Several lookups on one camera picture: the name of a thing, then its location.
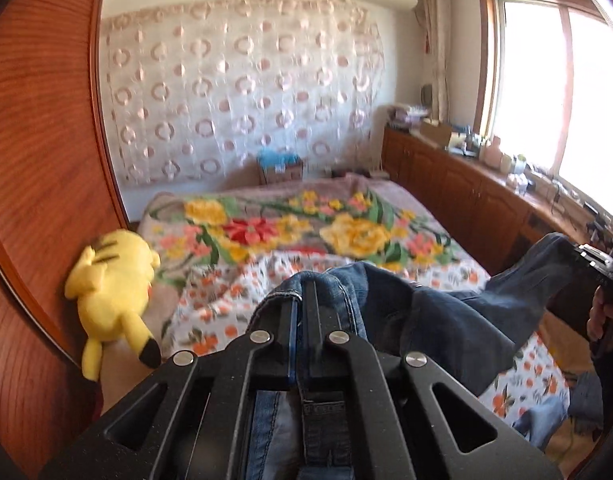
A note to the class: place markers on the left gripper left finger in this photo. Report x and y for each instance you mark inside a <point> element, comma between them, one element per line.
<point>192,417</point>

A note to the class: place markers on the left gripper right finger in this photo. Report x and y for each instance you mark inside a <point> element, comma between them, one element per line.
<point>384,417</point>

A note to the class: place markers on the blue denim jeans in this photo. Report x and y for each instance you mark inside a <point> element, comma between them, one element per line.
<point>473,334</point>

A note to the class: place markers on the right hand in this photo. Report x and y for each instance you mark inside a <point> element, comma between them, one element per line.
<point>600,314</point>

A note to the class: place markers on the long brown wooden cabinet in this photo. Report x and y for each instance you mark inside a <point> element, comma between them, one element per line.
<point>492,222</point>

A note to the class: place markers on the orange fruit print bedsheet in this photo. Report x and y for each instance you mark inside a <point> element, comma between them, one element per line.
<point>216,304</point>

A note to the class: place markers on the yellow Pikachu plush toy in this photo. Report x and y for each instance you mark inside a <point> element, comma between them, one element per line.
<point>111,284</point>

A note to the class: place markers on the white bottle on cabinet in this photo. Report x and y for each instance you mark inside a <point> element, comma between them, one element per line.
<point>493,154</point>

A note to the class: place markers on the floral pink blanket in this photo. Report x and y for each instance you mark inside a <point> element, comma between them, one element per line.
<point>351,217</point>

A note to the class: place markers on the cardboard box on cabinet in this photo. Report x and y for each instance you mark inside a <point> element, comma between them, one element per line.
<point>440,133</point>

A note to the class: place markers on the stack of papers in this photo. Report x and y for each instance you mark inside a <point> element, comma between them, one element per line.
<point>406,117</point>

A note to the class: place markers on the box with blue cloth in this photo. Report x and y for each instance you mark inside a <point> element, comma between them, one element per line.
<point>277,167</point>

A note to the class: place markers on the circle pattern lace curtain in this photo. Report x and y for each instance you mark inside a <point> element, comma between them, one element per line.
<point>196,91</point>

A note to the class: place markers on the white side curtain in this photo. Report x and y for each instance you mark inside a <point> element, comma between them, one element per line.
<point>438,35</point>

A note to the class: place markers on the sunlit window with frame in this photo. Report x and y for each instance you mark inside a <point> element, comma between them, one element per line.
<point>546,91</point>

